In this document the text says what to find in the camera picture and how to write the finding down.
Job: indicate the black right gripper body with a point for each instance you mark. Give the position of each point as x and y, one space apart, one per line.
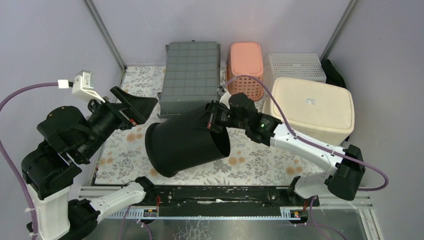
220 117

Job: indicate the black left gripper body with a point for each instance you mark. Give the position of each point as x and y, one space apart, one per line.
120 110

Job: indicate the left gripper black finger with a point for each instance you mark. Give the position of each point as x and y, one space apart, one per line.
124 97
137 110

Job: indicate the pink perforated plastic basket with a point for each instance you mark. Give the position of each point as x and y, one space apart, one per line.
245 61

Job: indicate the black cylindrical bin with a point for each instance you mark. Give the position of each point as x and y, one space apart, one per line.
184 142

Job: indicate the grey plastic storage bin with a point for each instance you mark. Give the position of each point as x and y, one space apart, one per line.
192 77

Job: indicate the white perforated plastic basket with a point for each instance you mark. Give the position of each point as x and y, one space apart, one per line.
306 66

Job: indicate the cream plastic laundry basket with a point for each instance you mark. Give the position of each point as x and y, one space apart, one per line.
322 111

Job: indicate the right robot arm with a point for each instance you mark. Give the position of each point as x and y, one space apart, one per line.
342 168

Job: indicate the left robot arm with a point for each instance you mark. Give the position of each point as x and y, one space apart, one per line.
70 140

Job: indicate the floral patterned table mat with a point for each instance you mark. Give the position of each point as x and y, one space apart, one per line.
124 158

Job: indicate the black crumpled cloth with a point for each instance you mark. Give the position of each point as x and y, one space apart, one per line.
333 76

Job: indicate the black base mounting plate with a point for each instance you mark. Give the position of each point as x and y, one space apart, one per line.
222 201

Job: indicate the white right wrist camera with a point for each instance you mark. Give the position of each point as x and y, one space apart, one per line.
224 96

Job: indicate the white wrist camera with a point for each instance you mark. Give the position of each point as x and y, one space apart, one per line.
224 96
83 87

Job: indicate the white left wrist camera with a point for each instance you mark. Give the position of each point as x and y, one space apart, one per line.
83 87

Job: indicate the aluminium frame rail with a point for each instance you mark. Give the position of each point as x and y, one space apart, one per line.
323 201

